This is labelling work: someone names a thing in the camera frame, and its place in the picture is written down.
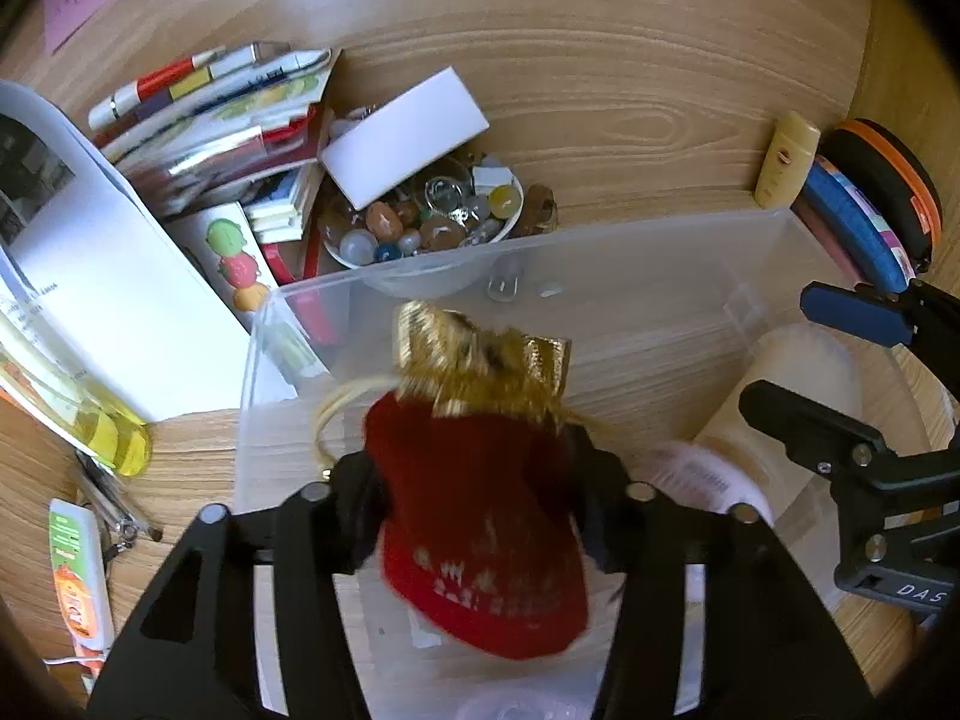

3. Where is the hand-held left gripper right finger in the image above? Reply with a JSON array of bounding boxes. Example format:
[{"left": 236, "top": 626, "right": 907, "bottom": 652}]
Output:
[{"left": 568, "top": 426, "right": 878, "bottom": 720}]

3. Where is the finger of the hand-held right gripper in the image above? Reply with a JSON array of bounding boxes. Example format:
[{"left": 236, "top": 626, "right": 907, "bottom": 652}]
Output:
[
  {"left": 739, "top": 381, "right": 897, "bottom": 482},
  {"left": 799, "top": 279, "right": 960, "bottom": 361}
]

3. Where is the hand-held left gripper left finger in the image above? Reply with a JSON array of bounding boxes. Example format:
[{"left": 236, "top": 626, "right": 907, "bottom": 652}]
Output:
[{"left": 86, "top": 450, "right": 395, "bottom": 720}]

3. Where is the red pouch with gold trim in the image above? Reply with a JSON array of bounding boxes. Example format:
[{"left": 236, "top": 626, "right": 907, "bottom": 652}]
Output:
[{"left": 315, "top": 300, "right": 590, "bottom": 661}]

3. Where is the clear plastic storage bin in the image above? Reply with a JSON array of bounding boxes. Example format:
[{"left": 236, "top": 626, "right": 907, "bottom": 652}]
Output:
[{"left": 236, "top": 208, "right": 960, "bottom": 720}]

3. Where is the wooden desktop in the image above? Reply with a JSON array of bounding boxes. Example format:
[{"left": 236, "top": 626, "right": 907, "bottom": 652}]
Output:
[{"left": 0, "top": 0, "right": 938, "bottom": 720}]

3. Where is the white plastic bottle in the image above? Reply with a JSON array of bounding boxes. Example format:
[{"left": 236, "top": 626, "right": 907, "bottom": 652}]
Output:
[{"left": 645, "top": 322, "right": 863, "bottom": 533}]

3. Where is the blue patterned pouch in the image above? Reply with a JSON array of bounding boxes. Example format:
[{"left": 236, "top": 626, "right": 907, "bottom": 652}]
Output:
[{"left": 791, "top": 154, "right": 920, "bottom": 293}]

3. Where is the black orange zip case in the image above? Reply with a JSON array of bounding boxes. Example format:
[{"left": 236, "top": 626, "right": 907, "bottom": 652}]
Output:
[{"left": 817, "top": 118, "right": 943, "bottom": 275}]

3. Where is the yellow lotion tube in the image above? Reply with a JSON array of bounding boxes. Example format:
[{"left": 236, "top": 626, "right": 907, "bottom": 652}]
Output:
[{"left": 754, "top": 111, "right": 822, "bottom": 209}]

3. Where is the yellow-green clear bottle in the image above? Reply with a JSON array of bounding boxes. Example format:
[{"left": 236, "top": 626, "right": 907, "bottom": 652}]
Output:
[{"left": 0, "top": 307, "right": 155, "bottom": 478}]

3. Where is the fruit sticker sheet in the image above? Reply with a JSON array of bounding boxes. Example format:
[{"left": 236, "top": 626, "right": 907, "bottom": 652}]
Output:
[{"left": 180, "top": 202, "right": 275, "bottom": 332}]

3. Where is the orange white tube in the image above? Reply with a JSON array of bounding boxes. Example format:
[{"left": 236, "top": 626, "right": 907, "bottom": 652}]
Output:
[{"left": 46, "top": 499, "right": 117, "bottom": 674}]

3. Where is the white bowl of beads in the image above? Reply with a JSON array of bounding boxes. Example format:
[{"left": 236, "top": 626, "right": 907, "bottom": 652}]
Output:
[{"left": 326, "top": 161, "right": 522, "bottom": 263}]

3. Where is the open white booklet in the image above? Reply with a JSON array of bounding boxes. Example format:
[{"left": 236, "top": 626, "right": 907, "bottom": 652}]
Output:
[{"left": 0, "top": 79, "right": 252, "bottom": 422}]

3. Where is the small brown object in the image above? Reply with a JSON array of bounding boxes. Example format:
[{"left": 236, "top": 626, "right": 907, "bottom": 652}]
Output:
[{"left": 514, "top": 184, "right": 560, "bottom": 238}]

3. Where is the small stack of notebooks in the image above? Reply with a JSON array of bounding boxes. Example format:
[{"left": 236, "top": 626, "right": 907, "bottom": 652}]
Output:
[{"left": 244, "top": 163, "right": 325, "bottom": 242}]

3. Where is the white cardboard box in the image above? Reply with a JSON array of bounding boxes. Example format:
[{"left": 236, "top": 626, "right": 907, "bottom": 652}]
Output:
[{"left": 319, "top": 66, "right": 492, "bottom": 211}]

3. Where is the stack of colourful booklets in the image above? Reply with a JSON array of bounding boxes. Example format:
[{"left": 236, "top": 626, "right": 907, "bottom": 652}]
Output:
[{"left": 97, "top": 49, "right": 342, "bottom": 218}]

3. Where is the red white marker pen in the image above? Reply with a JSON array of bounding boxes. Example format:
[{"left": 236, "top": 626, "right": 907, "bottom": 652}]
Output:
[{"left": 88, "top": 41, "right": 290, "bottom": 130}]

